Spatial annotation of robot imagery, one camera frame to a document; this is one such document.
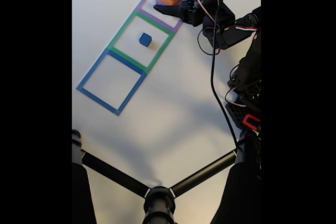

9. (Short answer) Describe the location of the green square tape frame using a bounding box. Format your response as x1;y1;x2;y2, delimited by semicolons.
108;10;175;74

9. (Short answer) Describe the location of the black camera cable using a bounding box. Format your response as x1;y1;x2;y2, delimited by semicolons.
211;0;239;151

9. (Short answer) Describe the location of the blue square tape frame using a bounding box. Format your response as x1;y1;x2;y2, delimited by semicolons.
76;47;148;116

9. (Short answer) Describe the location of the red clamp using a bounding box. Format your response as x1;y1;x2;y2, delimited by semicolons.
241;114;261;131

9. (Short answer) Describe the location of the small blue cube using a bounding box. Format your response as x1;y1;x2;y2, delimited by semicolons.
139;32;152;46

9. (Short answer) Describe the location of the black tripod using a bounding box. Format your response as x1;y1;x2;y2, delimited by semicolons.
72;129;261;224

